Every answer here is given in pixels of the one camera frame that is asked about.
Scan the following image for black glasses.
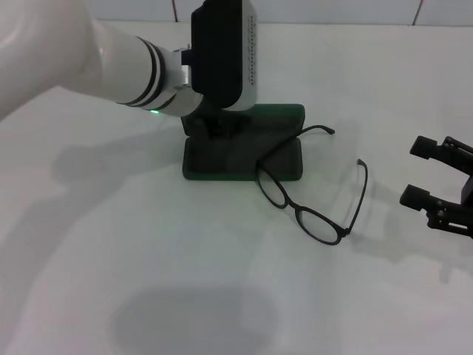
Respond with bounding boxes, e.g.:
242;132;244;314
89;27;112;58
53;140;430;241
254;124;370;247

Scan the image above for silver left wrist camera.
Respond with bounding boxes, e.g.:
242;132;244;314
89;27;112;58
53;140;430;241
190;0;259;112

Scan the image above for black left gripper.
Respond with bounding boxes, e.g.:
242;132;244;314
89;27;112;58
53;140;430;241
201;106;252;140

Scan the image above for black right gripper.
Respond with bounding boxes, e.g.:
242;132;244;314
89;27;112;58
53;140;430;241
398;135;473;240

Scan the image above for green glasses case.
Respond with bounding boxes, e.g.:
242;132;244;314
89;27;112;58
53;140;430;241
182;103;307;183

